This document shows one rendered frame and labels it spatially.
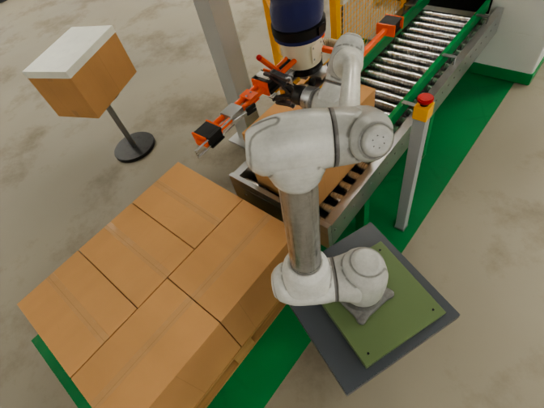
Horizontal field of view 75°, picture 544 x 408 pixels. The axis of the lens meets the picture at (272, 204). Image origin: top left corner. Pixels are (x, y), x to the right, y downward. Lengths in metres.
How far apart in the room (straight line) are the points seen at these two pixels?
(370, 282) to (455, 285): 1.25
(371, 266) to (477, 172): 1.86
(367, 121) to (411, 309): 0.88
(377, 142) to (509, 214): 2.09
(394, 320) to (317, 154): 0.84
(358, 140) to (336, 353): 0.88
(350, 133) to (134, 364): 1.46
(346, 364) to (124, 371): 0.99
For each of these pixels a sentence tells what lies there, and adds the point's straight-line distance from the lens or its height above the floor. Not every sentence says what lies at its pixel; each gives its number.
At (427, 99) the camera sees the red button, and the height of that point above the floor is 1.04.
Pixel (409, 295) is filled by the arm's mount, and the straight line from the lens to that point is 1.47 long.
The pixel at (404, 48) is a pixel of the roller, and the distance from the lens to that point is 3.07.
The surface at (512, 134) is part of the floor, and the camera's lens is 3.28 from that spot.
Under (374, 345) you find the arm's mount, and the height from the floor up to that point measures 0.78.
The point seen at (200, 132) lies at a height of 1.29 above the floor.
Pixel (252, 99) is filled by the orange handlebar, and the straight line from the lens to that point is 1.45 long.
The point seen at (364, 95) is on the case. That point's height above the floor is 0.95.
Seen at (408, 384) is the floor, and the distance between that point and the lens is 2.17.
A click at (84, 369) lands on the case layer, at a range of 1.98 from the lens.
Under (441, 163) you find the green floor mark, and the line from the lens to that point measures 2.93.
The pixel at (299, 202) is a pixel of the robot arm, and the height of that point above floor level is 1.42.
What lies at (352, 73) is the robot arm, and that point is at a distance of 1.15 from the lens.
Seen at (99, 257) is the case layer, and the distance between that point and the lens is 2.24.
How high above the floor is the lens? 2.11
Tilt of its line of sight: 51 degrees down
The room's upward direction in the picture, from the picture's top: 17 degrees counter-clockwise
